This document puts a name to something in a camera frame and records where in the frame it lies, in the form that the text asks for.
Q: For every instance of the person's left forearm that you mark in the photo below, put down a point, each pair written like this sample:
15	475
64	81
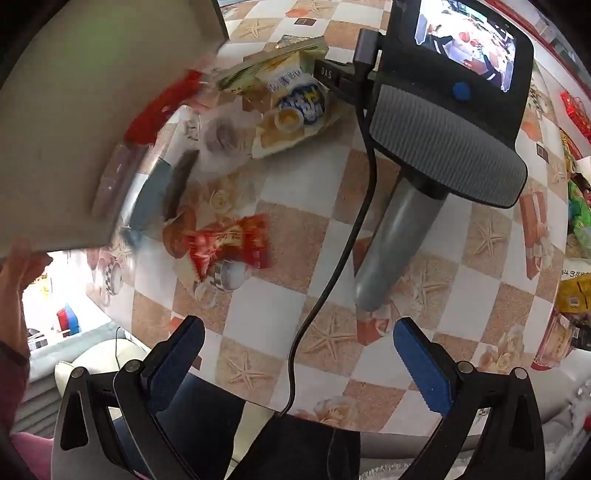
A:
11	392

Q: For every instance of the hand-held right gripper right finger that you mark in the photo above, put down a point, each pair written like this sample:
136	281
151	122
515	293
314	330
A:
422	369

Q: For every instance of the pile of mixed snack packets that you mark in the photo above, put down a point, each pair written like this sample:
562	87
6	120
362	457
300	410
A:
579	203

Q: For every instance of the person's left hand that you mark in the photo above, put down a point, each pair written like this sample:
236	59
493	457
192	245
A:
21	281

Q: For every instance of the white fluffy cloth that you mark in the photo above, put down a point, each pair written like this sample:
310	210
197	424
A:
570	410

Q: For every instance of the blue snack packet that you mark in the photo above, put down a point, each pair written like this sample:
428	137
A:
150	194

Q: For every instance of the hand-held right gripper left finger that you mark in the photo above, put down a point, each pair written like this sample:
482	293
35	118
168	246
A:
173	374

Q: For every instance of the cream blue-label snack packet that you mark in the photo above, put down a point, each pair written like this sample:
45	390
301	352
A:
295	101

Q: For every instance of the clear wrapped pastry packet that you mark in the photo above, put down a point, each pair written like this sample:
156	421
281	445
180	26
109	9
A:
221	134

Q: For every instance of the yellow snack packet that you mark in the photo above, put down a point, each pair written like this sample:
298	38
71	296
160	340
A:
575	290

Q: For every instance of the person's dark trousers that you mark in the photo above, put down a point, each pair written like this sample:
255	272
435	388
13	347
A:
286	443

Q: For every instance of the white seat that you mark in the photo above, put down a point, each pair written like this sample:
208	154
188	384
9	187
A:
87	360

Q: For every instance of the dark brown snack packet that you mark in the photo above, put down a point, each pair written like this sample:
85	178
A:
180	180

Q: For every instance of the green striped snack packet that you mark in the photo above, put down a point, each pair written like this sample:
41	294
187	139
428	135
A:
249	69

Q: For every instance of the red and cream snack packet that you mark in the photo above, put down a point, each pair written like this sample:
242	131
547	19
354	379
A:
556	341

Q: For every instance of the red candy packet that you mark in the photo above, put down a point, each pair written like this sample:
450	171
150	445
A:
226	244

